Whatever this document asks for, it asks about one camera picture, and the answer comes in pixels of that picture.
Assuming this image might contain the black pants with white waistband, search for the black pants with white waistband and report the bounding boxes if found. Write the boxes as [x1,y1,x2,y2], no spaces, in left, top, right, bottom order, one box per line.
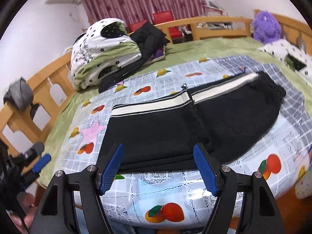
[99,71,286,173]

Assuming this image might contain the person's left hand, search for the person's left hand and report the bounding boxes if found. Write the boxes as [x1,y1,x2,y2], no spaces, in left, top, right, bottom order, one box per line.
[10,192,37,233]

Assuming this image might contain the grey cloth on headboard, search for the grey cloth on headboard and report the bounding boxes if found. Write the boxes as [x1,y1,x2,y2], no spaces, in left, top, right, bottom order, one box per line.
[3,77,34,112]

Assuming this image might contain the fruit pattern bed sheet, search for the fruit pattern bed sheet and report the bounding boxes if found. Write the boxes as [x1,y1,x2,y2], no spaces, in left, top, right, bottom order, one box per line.
[56,56,311,228]

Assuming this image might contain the white green folded quilt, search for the white green folded quilt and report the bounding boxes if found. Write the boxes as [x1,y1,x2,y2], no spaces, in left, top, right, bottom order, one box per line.
[69,18,142,91]

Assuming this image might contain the purple book under clothes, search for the purple book under clothes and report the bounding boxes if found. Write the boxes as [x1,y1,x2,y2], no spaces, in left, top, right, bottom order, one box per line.
[145,46,166,65]

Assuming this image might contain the black folded clothes pile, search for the black folded clothes pile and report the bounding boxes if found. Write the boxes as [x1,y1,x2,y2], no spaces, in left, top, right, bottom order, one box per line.
[98,22,170,93]

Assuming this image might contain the green bed blanket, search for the green bed blanket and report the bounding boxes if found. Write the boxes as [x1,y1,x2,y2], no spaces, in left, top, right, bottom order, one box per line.
[38,37,311,188]

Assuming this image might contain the red chair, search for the red chair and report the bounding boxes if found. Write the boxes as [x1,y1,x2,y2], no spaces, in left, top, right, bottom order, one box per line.
[128,11,184,44]

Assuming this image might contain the white dotted pillow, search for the white dotted pillow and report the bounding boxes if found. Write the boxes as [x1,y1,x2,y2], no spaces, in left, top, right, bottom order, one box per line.
[259,39,311,82]

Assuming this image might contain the purple plush toy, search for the purple plush toy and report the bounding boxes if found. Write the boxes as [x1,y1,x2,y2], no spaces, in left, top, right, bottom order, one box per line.
[252,11,281,44]

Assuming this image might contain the wooden bed frame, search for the wooden bed frame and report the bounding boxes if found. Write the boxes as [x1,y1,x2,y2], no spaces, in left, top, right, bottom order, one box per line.
[0,9,312,156]

